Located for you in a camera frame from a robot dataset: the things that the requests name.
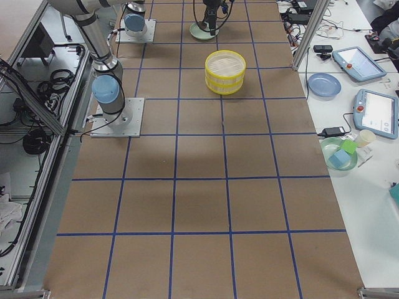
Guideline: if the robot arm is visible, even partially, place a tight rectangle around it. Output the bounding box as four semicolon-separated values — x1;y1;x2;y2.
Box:
49;1;146;126
122;1;234;38

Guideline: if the white steamer cloth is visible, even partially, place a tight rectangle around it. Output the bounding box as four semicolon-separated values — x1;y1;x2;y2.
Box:
207;53;244;77

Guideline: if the green glass bowl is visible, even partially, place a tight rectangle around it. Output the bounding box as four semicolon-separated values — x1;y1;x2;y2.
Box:
320;137;358;171

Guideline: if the black power adapter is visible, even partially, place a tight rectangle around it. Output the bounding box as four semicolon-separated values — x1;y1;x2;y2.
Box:
318;126;347;138

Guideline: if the paper cup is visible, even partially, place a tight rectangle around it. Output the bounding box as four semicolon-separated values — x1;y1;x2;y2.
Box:
354;130;376;148

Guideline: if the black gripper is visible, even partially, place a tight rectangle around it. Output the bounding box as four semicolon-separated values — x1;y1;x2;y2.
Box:
199;0;229;35

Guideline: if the lower teach pendant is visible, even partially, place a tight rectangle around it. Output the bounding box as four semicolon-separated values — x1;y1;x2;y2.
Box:
353;89;398;140

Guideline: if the yellow steamer layer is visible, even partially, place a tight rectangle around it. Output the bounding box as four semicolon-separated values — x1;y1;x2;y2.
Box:
205;76;244;95
205;50;246;79

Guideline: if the green foam cube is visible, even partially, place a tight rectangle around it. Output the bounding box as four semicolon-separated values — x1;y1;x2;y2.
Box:
340;139;357;155

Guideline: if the blue foam cube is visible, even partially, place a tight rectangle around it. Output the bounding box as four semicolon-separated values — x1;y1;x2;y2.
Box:
329;149;351;169

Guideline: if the black webcam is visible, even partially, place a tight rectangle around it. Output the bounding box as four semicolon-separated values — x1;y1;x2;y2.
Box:
313;45;333;61

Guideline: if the pale green plate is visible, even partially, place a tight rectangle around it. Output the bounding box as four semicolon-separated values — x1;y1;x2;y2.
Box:
190;22;219;40

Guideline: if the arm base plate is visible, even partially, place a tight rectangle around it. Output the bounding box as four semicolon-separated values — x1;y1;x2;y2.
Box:
90;98;145;138
116;17;156;44

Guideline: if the blue plate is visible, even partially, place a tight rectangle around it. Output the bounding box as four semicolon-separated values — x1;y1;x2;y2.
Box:
308;73;342;98

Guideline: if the teach pendant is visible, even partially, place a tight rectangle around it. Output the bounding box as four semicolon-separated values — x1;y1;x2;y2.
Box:
353;89;398;140
332;46;387;82

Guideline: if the upper teach pendant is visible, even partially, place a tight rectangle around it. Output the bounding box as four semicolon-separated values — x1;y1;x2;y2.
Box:
332;46;387;82

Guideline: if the aluminium frame post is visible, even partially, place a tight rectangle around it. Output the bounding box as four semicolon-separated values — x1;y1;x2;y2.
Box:
292;0;330;70

